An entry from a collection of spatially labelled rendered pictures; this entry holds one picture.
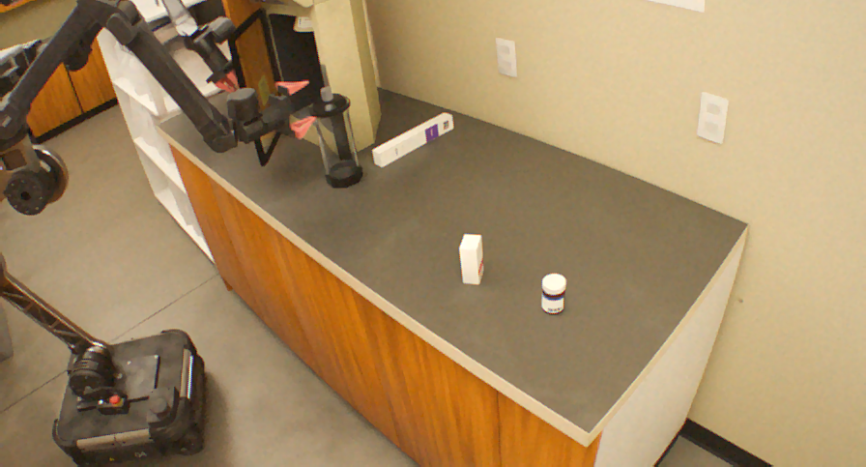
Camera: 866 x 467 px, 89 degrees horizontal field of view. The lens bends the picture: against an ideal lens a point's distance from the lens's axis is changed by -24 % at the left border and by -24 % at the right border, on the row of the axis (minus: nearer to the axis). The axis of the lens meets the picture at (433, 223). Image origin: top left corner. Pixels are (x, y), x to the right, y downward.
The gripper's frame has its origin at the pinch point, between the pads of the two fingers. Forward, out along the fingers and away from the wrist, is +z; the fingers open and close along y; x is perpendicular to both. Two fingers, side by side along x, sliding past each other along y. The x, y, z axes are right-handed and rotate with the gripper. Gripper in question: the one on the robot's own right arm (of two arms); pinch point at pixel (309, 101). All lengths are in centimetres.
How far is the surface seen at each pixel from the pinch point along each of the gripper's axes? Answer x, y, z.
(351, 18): 9.0, 14.1, 22.6
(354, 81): 9.2, -4.2, 20.0
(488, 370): -72, -27, -18
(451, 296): -54, -26, -8
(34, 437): 96, -119, -137
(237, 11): 46, 20, 6
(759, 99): -90, 3, 55
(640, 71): -60, 2, 55
